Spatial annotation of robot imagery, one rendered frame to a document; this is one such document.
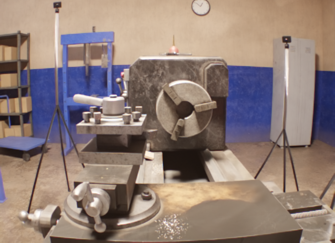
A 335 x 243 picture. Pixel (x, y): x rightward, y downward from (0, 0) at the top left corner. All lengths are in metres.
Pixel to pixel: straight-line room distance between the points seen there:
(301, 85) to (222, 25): 1.67
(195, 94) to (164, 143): 0.37
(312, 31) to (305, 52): 0.83
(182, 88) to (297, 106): 3.72
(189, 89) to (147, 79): 0.28
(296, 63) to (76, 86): 3.69
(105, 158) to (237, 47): 4.37
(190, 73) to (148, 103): 0.26
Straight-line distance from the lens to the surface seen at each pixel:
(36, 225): 0.80
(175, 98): 1.22
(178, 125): 1.24
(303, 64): 4.84
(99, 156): 0.73
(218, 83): 1.43
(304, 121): 4.94
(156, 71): 1.45
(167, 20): 4.82
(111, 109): 0.75
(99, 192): 0.58
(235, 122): 5.01
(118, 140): 0.75
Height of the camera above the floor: 1.27
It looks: 10 degrees down
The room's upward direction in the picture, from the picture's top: straight up
